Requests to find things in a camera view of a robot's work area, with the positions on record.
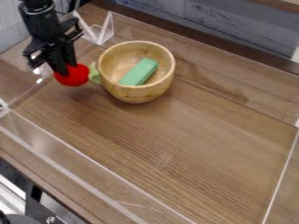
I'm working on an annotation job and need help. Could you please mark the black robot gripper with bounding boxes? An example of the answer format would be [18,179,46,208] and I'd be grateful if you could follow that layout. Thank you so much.
[18,3,83,76]

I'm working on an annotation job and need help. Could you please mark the red plush strawberry toy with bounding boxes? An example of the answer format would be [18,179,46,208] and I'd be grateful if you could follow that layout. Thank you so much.
[54,62,101,87]

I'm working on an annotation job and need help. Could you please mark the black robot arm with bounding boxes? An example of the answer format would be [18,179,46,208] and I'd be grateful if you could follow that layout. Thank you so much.
[18,0,83,76]

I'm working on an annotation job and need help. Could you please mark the wooden bowl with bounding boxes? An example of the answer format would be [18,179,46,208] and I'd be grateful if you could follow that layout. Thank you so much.
[98,40,175,103]

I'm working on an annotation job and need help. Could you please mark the green rectangular block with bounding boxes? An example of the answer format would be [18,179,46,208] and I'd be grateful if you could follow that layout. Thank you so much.
[119,58,158,86]

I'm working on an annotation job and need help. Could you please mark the clear acrylic corner bracket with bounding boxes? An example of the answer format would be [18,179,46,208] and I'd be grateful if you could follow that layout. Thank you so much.
[73,11,115,46]

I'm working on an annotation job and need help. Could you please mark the clear acrylic tray wall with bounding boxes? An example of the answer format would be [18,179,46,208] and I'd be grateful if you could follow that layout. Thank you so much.
[0,99,195,224]

